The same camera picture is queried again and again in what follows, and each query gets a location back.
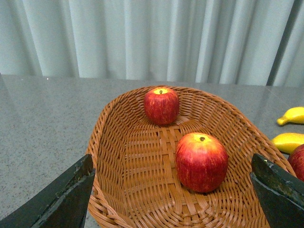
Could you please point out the yellow banana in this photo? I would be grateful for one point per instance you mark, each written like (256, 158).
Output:
(292, 115)
(288, 142)

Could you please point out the red yellow apple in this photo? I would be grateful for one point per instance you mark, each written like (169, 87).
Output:
(296, 160)

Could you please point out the near yellow banana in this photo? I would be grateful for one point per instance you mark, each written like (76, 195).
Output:
(288, 142)

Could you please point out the far yellow banana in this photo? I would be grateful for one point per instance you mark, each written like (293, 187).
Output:
(292, 115)

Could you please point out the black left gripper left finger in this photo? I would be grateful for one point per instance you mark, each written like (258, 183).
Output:
(61, 204)

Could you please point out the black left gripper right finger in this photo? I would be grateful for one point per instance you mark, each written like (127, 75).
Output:
(280, 194)

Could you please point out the left brown wicker basket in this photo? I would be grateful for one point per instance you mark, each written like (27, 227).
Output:
(136, 184)

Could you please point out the far red apple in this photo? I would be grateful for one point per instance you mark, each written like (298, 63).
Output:
(161, 105)

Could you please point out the white pleated curtain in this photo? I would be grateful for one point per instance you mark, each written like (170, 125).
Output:
(249, 42)

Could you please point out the near red apple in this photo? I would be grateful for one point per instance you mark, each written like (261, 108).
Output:
(201, 162)

